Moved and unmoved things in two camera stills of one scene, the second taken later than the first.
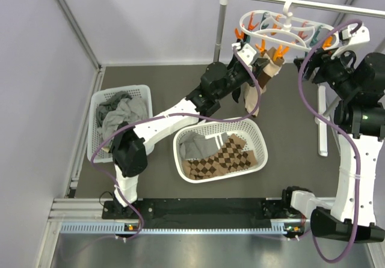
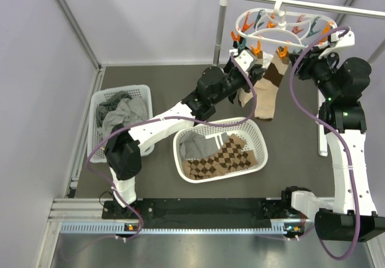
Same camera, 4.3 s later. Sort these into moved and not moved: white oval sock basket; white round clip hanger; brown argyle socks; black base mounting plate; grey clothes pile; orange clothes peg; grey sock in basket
Moved: orange clothes peg; white round clip hanger
Not moved: grey clothes pile; brown argyle socks; black base mounting plate; white oval sock basket; grey sock in basket
